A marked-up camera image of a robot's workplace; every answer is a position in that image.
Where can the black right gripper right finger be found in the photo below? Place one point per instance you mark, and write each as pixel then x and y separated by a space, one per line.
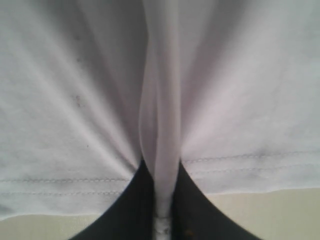
pixel 194 217

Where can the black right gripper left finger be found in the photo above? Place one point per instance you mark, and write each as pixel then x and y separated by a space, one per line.
pixel 130 217

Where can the white t-shirt red lettering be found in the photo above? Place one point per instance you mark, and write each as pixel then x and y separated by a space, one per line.
pixel 89 88

